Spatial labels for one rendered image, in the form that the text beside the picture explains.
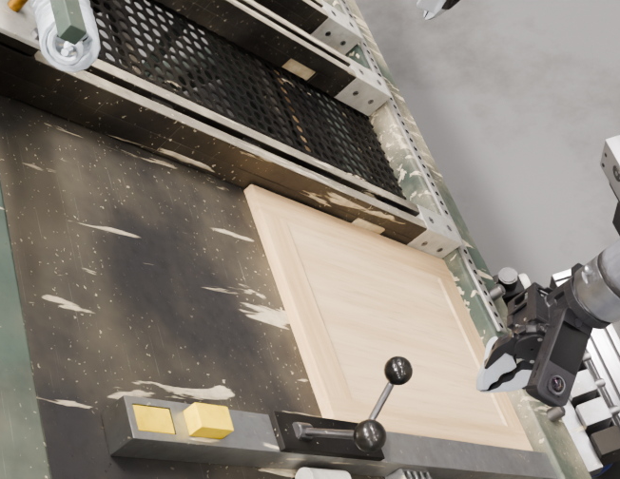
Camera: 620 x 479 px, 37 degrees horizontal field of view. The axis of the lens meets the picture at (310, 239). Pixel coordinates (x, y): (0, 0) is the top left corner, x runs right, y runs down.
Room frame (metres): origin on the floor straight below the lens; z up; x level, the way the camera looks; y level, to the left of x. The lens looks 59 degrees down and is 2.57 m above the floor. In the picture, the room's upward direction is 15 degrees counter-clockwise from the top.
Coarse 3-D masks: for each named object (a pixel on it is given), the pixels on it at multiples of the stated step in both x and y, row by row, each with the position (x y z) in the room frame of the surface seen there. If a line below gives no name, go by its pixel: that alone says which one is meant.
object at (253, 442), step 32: (128, 416) 0.39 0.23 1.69; (256, 416) 0.42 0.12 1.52; (128, 448) 0.37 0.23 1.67; (160, 448) 0.37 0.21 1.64; (192, 448) 0.37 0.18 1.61; (224, 448) 0.37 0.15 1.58; (256, 448) 0.38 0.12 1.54; (384, 448) 0.41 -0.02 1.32; (416, 448) 0.42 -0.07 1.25; (448, 448) 0.43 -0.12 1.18; (480, 448) 0.44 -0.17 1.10
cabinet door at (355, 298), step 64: (256, 192) 0.85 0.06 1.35; (320, 256) 0.77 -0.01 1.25; (384, 256) 0.83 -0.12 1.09; (320, 320) 0.62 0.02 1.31; (384, 320) 0.67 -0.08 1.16; (448, 320) 0.73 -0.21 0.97; (320, 384) 0.51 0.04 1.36; (384, 384) 0.54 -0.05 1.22; (448, 384) 0.58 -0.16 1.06; (512, 448) 0.47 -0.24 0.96
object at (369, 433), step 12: (372, 420) 0.37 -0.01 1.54; (300, 432) 0.40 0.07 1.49; (312, 432) 0.39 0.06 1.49; (324, 432) 0.39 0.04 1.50; (336, 432) 0.38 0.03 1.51; (348, 432) 0.37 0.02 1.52; (360, 432) 0.36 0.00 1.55; (372, 432) 0.36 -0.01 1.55; (384, 432) 0.36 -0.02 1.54; (360, 444) 0.35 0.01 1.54; (372, 444) 0.35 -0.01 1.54
